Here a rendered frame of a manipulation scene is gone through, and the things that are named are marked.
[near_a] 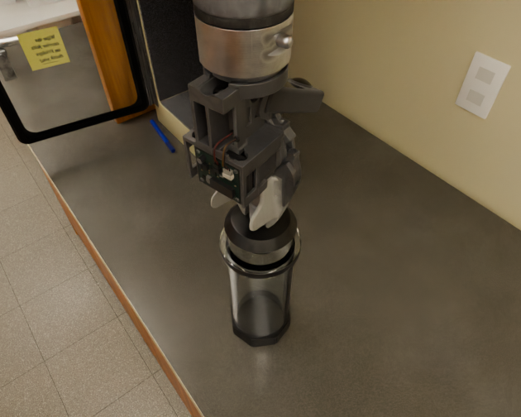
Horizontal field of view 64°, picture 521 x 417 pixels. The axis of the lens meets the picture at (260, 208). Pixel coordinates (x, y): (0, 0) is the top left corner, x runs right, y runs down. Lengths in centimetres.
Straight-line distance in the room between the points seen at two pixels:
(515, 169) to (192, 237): 66
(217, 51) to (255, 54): 3
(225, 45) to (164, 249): 58
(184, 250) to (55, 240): 147
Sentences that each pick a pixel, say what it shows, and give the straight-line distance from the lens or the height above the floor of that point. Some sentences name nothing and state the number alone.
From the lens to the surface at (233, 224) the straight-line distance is 51.
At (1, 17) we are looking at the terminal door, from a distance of 97.
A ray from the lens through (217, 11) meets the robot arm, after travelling 31.
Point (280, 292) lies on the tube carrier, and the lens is 59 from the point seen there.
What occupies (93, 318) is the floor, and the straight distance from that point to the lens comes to 193.
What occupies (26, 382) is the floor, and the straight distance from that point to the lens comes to 191.
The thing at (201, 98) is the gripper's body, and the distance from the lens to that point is 34.
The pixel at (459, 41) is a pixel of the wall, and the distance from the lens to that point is 94.
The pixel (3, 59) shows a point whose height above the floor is 120.
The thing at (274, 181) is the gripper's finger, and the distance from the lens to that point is 44.
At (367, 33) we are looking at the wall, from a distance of 107.
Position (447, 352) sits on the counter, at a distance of 78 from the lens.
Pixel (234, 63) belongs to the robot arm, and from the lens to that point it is 33.
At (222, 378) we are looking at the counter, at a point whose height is 94.
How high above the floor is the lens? 160
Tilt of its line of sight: 48 degrees down
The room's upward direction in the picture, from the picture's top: straight up
